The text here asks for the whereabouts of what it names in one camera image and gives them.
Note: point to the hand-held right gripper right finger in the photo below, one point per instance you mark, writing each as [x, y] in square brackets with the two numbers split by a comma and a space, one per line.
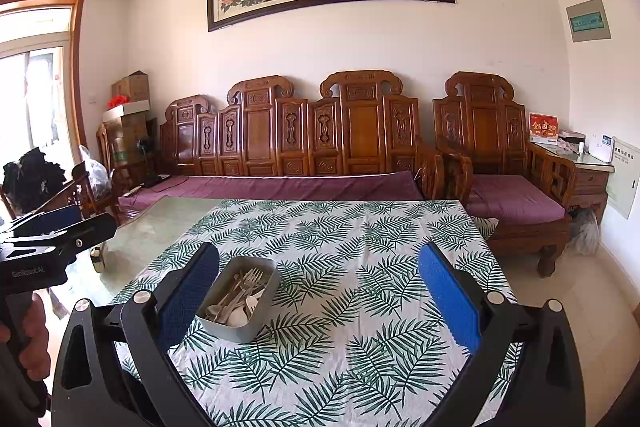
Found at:
[450, 297]

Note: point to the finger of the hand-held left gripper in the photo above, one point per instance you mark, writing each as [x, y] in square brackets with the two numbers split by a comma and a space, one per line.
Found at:
[55, 217]
[90, 229]

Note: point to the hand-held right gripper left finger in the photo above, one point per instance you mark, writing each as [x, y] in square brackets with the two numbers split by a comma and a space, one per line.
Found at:
[192, 292]

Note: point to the large white plastic spoon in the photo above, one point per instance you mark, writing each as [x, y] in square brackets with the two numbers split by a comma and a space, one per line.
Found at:
[236, 318]

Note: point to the grey metal rectangular container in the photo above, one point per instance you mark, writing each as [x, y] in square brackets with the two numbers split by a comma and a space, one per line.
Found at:
[263, 307]

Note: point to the person's left hand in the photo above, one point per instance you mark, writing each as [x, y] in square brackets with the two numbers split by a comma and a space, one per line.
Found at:
[39, 314]

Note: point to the wooden dining chair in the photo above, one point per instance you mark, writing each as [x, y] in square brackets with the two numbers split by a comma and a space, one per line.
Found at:
[106, 147]
[75, 194]

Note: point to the wooden block with black band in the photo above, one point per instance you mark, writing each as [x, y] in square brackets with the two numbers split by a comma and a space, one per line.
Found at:
[97, 259]

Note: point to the black cloth pile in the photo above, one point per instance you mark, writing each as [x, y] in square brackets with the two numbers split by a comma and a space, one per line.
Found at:
[32, 179]

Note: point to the white remote control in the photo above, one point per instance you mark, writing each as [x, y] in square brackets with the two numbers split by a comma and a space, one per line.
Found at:
[133, 191]

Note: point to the clear plastic bag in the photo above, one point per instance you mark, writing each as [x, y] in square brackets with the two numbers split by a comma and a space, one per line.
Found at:
[96, 172]

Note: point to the stack of cardboard boxes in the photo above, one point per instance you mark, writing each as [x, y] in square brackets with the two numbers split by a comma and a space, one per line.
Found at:
[127, 142]

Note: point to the black standing fan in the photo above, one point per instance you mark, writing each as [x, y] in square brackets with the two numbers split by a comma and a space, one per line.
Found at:
[146, 147]

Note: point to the leaf print tablecloth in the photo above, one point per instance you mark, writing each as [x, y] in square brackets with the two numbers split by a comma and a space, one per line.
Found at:
[350, 307]

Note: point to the white lidded box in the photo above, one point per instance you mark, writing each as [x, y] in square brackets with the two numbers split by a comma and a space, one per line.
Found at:
[127, 111]

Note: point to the red flower bunch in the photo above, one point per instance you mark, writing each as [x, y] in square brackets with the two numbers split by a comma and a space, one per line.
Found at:
[119, 101]

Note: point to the long purple sofa cushion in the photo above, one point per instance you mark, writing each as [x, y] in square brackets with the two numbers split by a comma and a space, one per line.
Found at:
[275, 187]

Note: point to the brown cardboard box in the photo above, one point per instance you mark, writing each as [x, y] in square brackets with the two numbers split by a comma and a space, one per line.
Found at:
[131, 87]

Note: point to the grey plastic bag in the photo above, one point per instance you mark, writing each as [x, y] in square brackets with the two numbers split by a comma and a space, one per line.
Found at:
[585, 232]

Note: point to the carved wooden sofa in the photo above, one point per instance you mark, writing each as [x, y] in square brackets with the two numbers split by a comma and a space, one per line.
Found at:
[260, 132]

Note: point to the carved wooden armchair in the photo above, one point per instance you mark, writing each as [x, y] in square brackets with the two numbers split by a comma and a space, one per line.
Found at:
[480, 122]

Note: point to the wooden side table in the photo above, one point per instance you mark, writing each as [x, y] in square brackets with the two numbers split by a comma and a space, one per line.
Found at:
[590, 181]

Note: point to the red sign card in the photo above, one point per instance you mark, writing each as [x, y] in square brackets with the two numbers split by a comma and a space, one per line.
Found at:
[543, 128]

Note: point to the wooden door frame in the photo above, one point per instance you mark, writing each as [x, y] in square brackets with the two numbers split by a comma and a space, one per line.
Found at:
[77, 57]

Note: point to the white wall panel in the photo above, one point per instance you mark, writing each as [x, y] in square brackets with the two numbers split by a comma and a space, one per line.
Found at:
[625, 179]

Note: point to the grey wall panel box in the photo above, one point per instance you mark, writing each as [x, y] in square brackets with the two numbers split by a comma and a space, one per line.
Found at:
[588, 20]

